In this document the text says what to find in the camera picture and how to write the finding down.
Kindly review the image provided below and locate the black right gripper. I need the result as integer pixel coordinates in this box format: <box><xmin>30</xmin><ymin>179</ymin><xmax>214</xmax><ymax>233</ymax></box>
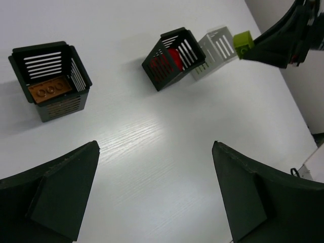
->
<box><xmin>242</xmin><ymin>1</ymin><xmax>323</xmax><ymax>68</ymax></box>

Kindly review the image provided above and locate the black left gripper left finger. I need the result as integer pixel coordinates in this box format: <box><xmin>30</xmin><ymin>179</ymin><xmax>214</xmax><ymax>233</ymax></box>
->
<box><xmin>1</xmin><ymin>141</ymin><xmax>100</xmax><ymax>242</ymax></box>

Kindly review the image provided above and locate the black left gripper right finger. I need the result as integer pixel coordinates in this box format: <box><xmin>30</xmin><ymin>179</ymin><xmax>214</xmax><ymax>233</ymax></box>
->
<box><xmin>212</xmin><ymin>141</ymin><xmax>323</xmax><ymax>242</ymax></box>

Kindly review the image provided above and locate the lime rounded lego brick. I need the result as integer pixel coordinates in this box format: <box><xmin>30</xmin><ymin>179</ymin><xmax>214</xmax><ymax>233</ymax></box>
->
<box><xmin>233</xmin><ymin>31</ymin><xmax>255</xmax><ymax>59</ymax></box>

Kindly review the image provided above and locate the red rounded lego brick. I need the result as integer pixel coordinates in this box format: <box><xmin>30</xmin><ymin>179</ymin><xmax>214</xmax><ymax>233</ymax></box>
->
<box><xmin>150</xmin><ymin>48</ymin><xmax>184</xmax><ymax>82</ymax></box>

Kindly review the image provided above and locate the brown lego plate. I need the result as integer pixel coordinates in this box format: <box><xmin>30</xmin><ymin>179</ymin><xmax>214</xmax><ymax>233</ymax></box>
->
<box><xmin>28</xmin><ymin>76</ymin><xmax>72</xmax><ymax>104</ymax></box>

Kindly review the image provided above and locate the white slotted bin far right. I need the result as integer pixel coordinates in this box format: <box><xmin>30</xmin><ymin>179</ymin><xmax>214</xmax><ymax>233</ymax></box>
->
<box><xmin>191</xmin><ymin>25</ymin><xmax>238</xmax><ymax>81</ymax></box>

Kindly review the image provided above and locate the black slotted bin right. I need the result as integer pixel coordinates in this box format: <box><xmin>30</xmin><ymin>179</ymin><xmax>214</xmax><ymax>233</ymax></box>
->
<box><xmin>142</xmin><ymin>27</ymin><xmax>206</xmax><ymax>91</ymax></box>

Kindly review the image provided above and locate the black slotted bin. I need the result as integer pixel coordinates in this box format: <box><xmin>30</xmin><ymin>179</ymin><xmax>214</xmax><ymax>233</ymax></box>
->
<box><xmin>142</xmin><ymin>27</ymin><xmax>206</xmax><ymax>91</ymax></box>
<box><xmin>8</xmin><ymin>41</ymin><xmax>92</xmax><ymax>122</ymax></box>

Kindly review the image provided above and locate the black slotted bin left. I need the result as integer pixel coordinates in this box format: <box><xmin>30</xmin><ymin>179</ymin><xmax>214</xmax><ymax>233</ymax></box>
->
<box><xmin>8</xmin><ymin>41</ymin><xmax>92</xmax><ymax>122</ymax></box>

